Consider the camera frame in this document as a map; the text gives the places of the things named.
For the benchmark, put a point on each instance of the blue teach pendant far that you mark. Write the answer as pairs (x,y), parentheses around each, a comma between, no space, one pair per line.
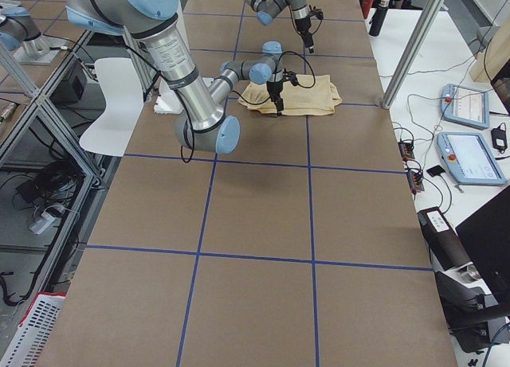
(465,106)

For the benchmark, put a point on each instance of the blue teach pendant near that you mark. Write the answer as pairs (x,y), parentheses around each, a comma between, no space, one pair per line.
(468,159)

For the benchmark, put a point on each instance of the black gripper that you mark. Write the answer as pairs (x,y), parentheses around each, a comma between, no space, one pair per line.
(304,28)
(275,89)

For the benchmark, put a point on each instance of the beige long-sleeve printed shirt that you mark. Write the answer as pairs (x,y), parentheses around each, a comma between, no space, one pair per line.
(319,100)

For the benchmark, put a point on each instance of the black power adapter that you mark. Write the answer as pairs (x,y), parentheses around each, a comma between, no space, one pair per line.
(499,138)

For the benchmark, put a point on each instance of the black water bottle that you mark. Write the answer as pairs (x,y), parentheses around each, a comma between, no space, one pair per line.
(378,18)

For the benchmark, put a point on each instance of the white perforated plastic basket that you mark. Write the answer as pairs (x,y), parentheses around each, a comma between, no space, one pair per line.
(34,330)

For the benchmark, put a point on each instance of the aluminium frame post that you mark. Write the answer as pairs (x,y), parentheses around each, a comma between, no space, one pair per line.
(417,37)

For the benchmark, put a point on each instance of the white plastic chair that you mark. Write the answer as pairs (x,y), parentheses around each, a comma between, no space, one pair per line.
(110,133)

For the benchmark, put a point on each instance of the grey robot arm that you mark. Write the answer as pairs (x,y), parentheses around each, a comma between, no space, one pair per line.
(203,125)
(268,10)

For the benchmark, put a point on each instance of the blue teach pendant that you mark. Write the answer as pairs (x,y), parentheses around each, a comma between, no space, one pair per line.
(465,106)
(468,159)

